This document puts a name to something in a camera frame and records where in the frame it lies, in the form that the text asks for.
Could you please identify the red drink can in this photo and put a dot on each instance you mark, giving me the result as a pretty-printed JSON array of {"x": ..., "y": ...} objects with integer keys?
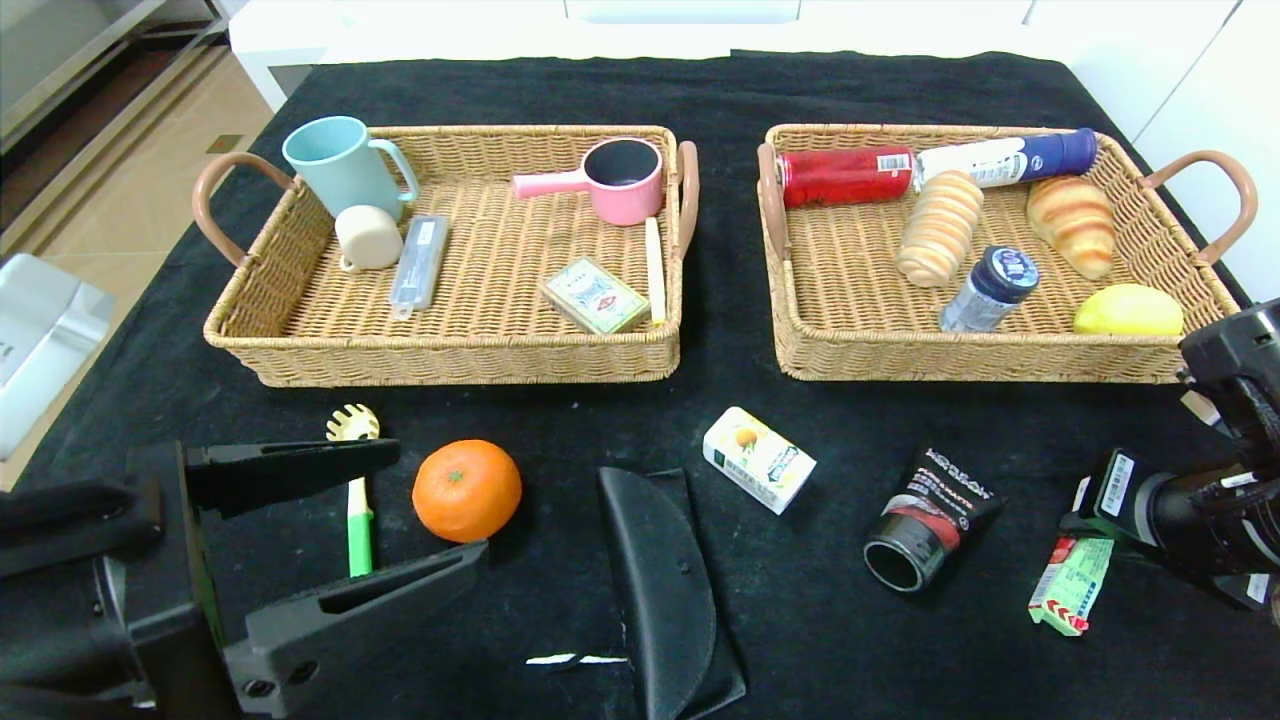
[{"x": 845, "y": 177}]

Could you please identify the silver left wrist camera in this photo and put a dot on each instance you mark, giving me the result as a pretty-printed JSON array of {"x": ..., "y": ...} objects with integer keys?
[{"x": 50, "y": 340}]

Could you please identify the small cream cup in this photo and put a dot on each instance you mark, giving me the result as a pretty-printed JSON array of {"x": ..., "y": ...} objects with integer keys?
[{"x": 367, "y": 238}]

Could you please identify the small clear bottle dark cap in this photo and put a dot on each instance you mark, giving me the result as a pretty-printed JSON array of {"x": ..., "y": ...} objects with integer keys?
[{"x": 985, "y": 294}]

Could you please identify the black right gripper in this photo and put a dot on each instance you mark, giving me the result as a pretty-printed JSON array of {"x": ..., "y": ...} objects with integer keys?
[{"x": 1112, "y": 487}]

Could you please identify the clear plastic case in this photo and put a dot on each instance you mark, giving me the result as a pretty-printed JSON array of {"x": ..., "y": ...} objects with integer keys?
[{"x": 418, "y": 263}]

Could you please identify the orange fruit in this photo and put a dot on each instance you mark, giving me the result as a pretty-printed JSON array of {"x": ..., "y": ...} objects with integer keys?
[{"x": 467, "y": 492}]

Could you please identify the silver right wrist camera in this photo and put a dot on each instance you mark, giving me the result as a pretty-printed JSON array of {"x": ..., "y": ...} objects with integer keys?
[{"x": 1200, "y": 410}]

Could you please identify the pale wooden stick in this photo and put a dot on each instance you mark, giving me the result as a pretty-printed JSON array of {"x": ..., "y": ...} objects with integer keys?
[{"x": 655, "y": 270}]

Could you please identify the green card box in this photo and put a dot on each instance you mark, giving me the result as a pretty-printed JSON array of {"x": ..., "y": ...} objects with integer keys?
[{"x": 595, "y": 297}]

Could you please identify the green snack packet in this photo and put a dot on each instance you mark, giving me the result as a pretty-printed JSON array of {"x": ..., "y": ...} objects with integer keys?
[{"x": 1070, "y": 590}]

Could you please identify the light blue mug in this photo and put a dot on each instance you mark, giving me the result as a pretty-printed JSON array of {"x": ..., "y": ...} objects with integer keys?
[{"x": 337, "y": 168}]

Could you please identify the yellow lemon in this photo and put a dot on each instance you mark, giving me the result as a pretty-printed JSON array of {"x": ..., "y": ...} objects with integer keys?
[{"x": 1128, "y": 311}]

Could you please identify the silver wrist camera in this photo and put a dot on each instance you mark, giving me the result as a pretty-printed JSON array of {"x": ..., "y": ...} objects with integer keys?
[
  {"x": 1200, "y": 410},
  {"x": 50, "y": 340}
]

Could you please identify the striped spiral bread roll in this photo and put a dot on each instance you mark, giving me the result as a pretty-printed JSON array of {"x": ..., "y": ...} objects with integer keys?
[{"x": 940, "y": 229}]

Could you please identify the black table cloth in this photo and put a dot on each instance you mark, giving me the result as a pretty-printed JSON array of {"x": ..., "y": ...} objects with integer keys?
[{"x": 850, "y": 650}]

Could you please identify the black glasses case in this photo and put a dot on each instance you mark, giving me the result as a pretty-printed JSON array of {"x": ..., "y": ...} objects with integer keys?
[{"x": 660, "y": 580}]

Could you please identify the grey metal shelf unit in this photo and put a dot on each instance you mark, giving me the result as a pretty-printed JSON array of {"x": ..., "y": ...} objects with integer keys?
[{"x": 60, "y": 60}]

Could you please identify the brass floor outlet cover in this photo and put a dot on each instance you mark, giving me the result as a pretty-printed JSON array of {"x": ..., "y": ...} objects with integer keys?
[{"x": 227, "y": 144}]

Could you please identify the black cleanser tube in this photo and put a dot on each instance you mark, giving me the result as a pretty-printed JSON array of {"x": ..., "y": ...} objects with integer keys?
[{"x": 930, "y": 520}]

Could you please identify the white paper scrap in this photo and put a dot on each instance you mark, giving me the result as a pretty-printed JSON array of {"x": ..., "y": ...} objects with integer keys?
[{"x": 560, "y": 658}]

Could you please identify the white bottle with blue cap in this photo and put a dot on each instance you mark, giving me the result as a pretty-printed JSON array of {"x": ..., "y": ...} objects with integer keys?
[{"x": 1000, "y": 160}]

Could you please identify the small white juice box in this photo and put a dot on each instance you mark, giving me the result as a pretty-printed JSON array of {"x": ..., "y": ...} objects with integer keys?
[{"x": 760, "y": 462}]

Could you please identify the golden croissant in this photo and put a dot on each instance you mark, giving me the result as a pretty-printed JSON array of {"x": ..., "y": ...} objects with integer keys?
[{"x": 1075, "y": 224}]

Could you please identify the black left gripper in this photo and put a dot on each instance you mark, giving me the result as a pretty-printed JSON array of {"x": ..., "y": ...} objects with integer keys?
[{"x": 178, "y": 570}]

